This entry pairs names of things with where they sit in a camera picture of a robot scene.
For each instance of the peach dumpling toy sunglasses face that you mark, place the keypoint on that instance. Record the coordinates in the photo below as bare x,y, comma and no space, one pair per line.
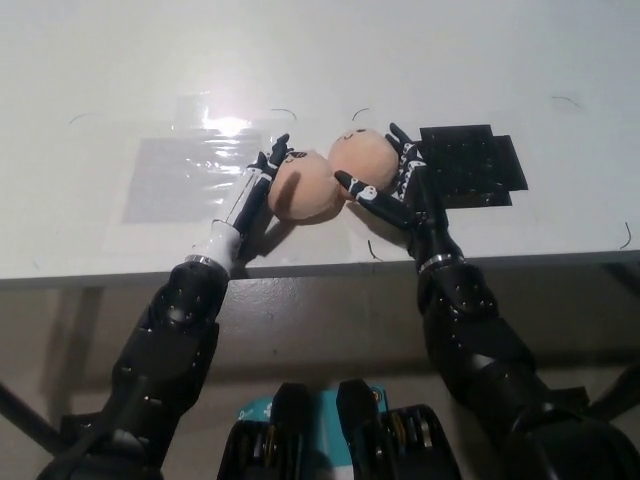
305,190

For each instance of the black table frame strut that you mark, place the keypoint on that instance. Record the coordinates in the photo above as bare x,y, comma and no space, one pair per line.
612,395
30,420

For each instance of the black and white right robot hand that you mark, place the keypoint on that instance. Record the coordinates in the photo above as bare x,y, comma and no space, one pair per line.
400,210

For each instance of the black and teal robot torso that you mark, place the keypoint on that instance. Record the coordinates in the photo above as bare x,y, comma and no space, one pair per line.
340,440

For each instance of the clear plastic film sheet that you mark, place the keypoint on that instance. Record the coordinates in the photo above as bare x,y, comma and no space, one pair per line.
165,220

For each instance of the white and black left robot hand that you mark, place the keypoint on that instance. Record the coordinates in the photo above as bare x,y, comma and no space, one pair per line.
250,200

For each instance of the peach dumpling toy smiling face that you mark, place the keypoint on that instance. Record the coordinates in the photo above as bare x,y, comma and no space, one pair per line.
362,155

